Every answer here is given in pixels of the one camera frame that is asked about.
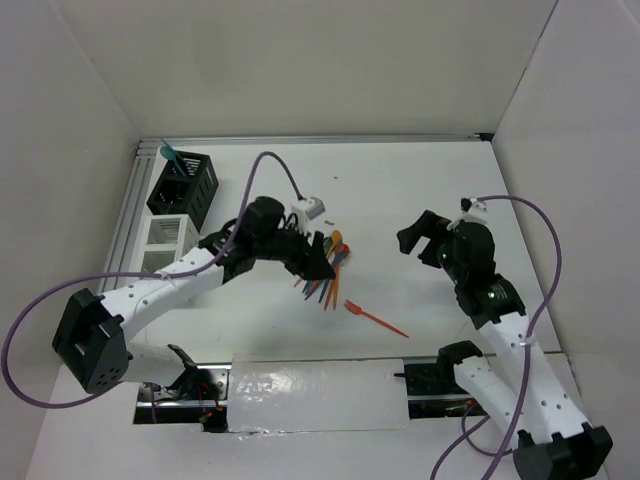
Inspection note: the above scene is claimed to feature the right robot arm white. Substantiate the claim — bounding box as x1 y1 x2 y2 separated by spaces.
397 210 613 479

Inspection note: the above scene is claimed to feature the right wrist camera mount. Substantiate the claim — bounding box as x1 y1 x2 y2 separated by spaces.
446 197 488 231

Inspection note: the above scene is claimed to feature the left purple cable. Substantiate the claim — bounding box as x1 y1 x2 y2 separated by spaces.
0 151 306 409

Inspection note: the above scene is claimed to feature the teal spoon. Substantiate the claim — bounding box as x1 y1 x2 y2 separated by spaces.
160 138 189 176

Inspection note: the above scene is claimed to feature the aluminium frame rail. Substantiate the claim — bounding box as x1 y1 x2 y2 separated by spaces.
140 132 495 148

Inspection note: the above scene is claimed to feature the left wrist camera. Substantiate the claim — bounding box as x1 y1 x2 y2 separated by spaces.
291 197 326 225

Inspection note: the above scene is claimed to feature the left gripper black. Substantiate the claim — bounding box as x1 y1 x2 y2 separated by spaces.
254 218 335 280

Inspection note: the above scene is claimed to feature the white utensil caddy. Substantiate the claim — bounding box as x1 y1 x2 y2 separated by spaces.
130 214 199 273

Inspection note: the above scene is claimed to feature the yellow spoon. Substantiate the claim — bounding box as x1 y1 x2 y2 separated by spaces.
303 230 342 293

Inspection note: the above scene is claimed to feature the white foil panel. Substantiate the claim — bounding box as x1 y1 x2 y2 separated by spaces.
227 359 410 434

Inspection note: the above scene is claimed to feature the black utensil caddy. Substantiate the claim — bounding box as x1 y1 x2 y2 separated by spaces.
146 151 219 231

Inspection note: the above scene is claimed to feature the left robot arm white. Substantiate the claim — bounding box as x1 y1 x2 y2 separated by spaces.
52 196 335 399

